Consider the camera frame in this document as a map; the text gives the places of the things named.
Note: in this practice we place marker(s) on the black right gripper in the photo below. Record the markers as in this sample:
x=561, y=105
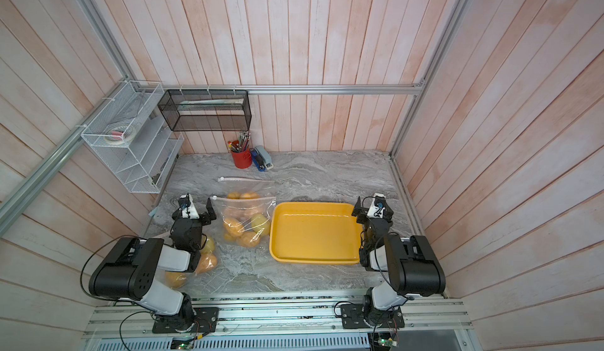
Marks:
x=370, y=217

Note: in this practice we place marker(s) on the light blue stapler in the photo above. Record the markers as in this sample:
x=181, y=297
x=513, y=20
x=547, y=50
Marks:
x=267, y=158

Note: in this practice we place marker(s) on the black mesh wall basket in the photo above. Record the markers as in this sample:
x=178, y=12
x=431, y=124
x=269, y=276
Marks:
x=206, y=110

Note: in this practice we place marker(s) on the coloured pencils bunch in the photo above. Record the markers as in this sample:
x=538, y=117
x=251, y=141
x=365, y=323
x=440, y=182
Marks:
x=241, y=144

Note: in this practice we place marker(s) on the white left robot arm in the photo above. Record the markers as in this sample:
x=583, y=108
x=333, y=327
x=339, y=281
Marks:
x=146, y=272

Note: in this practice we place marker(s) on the red metal pencil bucket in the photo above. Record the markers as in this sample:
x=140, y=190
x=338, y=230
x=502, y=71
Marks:
x=242, y=159

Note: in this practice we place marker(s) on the white wire mesh shelf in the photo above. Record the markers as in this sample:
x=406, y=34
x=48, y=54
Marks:
x=144, y=164

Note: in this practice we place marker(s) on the yellow plastic tray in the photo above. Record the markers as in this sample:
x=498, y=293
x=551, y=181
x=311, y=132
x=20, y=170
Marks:
x=315, y=233

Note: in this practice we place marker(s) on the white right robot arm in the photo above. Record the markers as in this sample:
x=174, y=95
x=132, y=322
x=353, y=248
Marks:
x=408, y=265

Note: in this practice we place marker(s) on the tape roll on shelf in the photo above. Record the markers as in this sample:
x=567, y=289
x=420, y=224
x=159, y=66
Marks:
x=119, y=135

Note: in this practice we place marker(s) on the clear zipper bag pink zip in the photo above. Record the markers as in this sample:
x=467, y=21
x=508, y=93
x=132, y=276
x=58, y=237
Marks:
x=173, y=260

